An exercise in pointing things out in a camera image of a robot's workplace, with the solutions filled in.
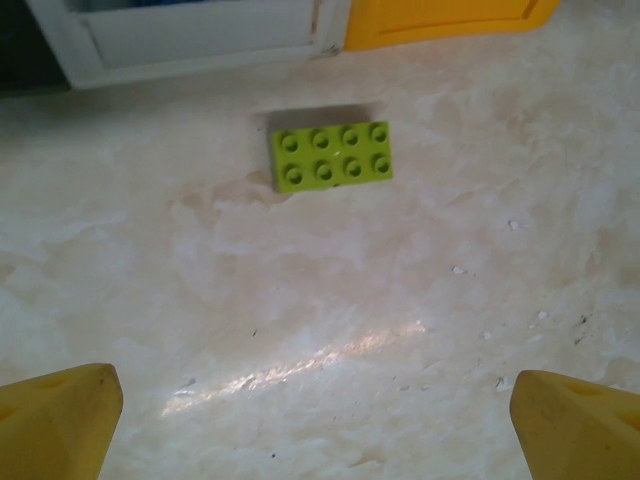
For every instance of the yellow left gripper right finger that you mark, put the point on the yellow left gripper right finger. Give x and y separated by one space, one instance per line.
580 435

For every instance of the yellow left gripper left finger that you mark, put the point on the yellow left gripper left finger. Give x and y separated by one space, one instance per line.
55 430

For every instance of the green two-by-four lego brick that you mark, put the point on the green two-by-four lego brick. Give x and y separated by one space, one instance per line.
332 157

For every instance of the white plastic bin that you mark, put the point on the white plastic bin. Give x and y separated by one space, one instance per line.
200 40

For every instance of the yellow plastic bin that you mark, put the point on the yellow plastic bin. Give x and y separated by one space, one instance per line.
450 15

